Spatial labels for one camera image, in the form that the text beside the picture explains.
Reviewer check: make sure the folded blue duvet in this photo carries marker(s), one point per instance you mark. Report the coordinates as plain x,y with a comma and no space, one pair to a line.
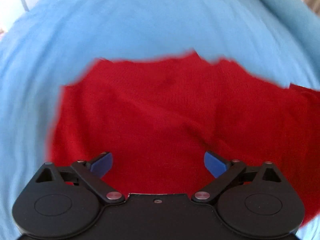
282,12

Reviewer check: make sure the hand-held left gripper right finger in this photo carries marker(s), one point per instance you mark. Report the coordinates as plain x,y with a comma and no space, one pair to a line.
214,165

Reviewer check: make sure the blue bed sheet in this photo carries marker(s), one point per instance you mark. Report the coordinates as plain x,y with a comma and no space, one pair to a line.
140,20

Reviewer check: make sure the red knit sweater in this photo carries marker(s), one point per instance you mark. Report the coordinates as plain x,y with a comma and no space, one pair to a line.
175,115

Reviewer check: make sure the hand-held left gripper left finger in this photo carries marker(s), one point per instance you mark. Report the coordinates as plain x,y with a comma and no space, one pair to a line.
102,165

